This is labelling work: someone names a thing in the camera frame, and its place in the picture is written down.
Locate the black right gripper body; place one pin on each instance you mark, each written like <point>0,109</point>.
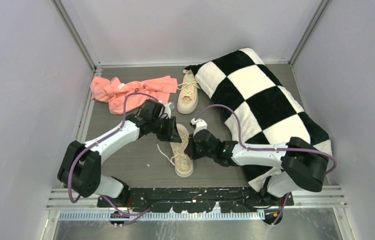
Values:
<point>201,153</point>

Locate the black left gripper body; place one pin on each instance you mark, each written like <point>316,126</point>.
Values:
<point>160,127</point>

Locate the beige sneaker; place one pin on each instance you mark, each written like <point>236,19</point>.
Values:
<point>183,164</point>
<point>188,94</point>

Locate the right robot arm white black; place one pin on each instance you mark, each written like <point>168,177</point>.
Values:
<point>302,166</point>

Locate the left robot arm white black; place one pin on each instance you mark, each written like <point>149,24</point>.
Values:
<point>81,167</point>

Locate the pink cloth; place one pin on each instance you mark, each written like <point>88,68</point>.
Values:
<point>132,94</point>

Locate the black white checkered pillow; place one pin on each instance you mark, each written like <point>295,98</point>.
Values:
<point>255,106</point>

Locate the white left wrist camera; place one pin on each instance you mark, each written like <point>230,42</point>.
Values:
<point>169,109</point>

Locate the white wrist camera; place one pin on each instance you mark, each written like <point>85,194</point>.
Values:
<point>198,124</point>
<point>169,109</point>

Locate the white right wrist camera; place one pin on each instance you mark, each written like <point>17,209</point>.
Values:
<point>198,124</point>

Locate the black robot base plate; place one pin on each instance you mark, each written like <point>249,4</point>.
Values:
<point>189,199</point>

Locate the aluminium front rail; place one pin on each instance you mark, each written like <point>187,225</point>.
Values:
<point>87,209</point>

